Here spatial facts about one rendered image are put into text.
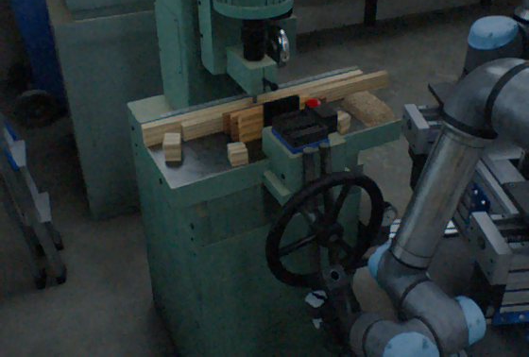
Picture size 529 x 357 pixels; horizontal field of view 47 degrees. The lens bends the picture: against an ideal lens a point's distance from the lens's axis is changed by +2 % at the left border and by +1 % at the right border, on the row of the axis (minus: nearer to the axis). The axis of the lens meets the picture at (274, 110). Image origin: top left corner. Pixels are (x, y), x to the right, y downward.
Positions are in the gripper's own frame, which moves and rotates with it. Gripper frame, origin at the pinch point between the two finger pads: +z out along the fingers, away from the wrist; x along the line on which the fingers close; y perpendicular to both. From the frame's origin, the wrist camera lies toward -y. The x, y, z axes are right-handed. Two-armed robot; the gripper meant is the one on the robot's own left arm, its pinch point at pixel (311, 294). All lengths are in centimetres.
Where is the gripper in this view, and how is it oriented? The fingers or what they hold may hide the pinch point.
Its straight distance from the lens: 130.9
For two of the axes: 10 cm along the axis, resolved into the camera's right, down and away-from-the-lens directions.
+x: 8.9, -2.4, 4.0
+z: -4.0, 0.4, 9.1
